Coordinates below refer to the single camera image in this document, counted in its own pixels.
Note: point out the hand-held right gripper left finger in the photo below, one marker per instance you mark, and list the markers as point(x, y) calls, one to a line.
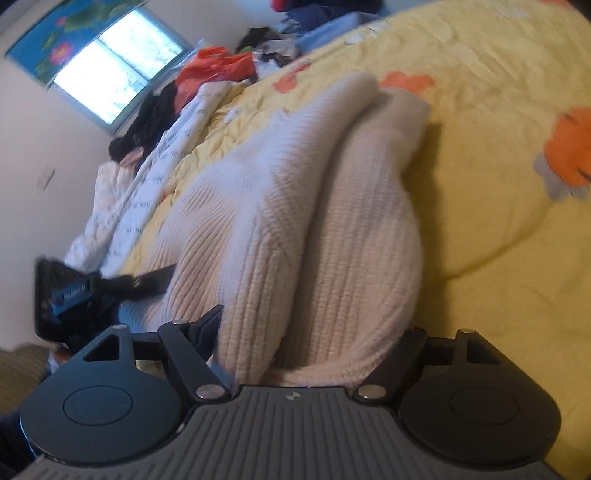
point(205, 330)

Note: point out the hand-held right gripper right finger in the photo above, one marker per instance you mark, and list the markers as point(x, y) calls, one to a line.
point(406, 350)

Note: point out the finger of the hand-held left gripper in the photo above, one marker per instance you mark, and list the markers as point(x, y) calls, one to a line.
point(147, 281)

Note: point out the white knit sweater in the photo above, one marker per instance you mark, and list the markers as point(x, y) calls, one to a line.
point(300, 230)

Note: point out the pile of clothes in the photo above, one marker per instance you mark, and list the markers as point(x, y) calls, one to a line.
point(323, 7)

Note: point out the white printed quilt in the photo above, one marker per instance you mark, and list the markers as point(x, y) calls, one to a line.
point(152, 184)

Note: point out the black cloth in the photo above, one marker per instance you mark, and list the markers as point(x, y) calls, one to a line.
point(152, 115)

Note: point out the yellow printed blanket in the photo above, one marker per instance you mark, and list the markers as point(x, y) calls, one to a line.
point(498, 207)

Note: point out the window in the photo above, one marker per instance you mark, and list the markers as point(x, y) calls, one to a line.
point(115, 69)

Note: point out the orange plastic bag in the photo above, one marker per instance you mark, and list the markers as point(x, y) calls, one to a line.
point(217, 67)

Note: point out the blue floral curtain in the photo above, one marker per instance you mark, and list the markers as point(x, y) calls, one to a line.
point(60, 32)

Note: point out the dark bag with green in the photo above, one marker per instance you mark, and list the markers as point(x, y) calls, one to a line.
point(256, 39)

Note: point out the light blue cloth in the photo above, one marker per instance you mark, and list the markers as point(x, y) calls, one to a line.
point(332, 32)

